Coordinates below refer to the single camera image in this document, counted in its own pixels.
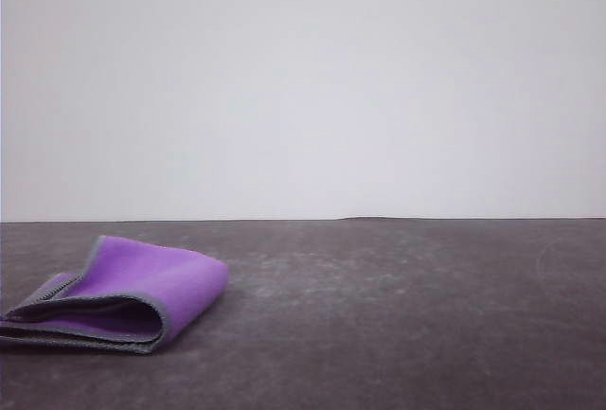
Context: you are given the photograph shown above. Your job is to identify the purple towel with grey hem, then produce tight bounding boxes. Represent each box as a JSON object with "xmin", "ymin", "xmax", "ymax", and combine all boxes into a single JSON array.
[{"xmin": 0, "ymin": 234, "xmax": 231, "ymax": 356}]

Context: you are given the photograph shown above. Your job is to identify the grey table cloth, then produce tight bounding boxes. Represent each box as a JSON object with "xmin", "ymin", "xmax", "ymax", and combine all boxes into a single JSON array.
[{"xmin": 0, "ymin": 216, "xmax": 606, "ymax": 410}]

